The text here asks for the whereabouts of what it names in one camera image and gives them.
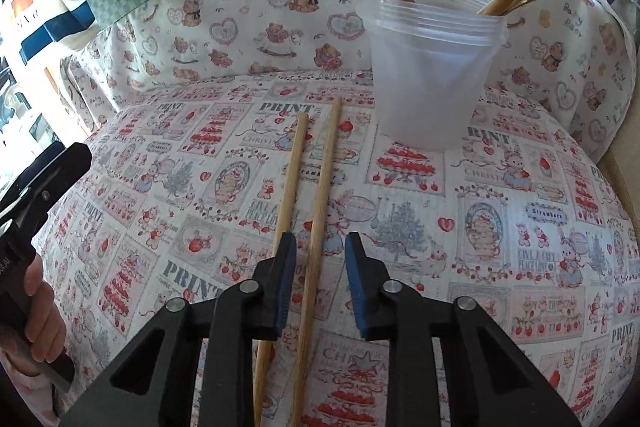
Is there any translucent plastic cup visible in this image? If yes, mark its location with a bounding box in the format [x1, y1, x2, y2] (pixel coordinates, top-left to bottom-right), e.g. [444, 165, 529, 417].
[361, 0, 510, 152]

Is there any person's left hand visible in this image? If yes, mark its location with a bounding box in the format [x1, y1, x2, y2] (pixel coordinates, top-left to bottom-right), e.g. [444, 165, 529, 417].
[20, 252, 68, 360]

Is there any bear print cloth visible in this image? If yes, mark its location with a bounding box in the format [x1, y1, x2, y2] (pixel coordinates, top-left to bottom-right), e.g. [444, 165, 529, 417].
[60, 0, 640, 162]

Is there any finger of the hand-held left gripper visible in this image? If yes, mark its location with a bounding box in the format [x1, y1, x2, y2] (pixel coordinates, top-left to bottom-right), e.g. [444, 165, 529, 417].
[0, 142, 93, 230]

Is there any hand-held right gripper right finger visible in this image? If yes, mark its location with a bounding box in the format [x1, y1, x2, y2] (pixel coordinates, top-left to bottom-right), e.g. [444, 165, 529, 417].
[345, 232, 582, 427]

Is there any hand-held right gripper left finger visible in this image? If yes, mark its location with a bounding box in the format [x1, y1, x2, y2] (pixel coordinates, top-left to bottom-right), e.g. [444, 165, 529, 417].
[59, 232, 298, 427]

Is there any strawberry print tablecloth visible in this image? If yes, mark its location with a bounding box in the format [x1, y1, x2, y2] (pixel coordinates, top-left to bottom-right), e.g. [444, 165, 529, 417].
[30, 72, 640, 427]

